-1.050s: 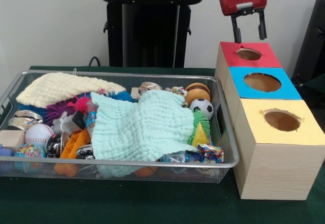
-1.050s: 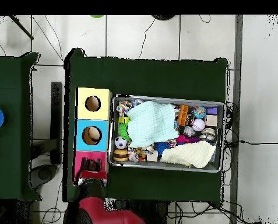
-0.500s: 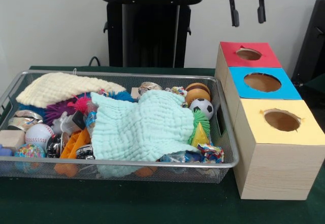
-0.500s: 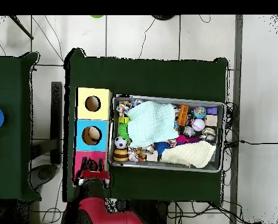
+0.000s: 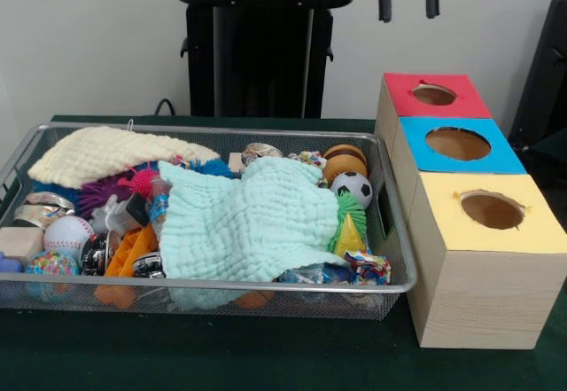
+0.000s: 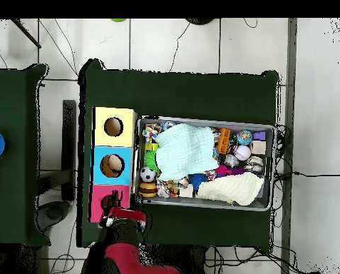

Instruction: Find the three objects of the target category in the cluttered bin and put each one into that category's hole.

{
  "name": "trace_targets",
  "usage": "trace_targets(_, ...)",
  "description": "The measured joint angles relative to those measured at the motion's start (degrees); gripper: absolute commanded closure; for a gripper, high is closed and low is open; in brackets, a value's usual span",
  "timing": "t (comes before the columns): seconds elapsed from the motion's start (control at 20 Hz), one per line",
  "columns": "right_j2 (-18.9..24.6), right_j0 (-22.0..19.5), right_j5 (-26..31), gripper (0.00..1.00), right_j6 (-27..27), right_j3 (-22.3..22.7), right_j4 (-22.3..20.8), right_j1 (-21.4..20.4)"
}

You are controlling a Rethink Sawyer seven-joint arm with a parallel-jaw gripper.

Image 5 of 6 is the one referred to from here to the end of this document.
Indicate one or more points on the clear mesh bin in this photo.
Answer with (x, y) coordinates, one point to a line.
(266, 301)

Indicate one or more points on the wooden box with three holes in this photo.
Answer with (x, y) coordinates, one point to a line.
(478, 276)

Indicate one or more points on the mint green cloth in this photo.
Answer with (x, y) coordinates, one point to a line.
(248, 222)

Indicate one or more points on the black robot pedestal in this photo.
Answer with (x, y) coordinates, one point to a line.
(257, 63)

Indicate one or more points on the orange plastic toy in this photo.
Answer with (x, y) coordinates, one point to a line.
(124, 262)

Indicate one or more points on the cream yellow cloth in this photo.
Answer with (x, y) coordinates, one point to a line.
(106, 153)

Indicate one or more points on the plain wooden block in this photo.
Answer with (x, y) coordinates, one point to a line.
(19, 244)

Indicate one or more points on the green spiky ball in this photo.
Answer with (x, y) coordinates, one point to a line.
(351, 205)

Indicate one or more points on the colourful crinkled packet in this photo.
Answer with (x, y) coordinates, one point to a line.
(368, 269)

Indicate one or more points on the white baseball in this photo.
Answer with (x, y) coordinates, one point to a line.
(66, 235)

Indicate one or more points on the colourful speckled ball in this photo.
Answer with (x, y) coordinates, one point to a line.
(50, 267)

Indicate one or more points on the small soccer ball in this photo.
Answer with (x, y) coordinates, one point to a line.
(353, 190)

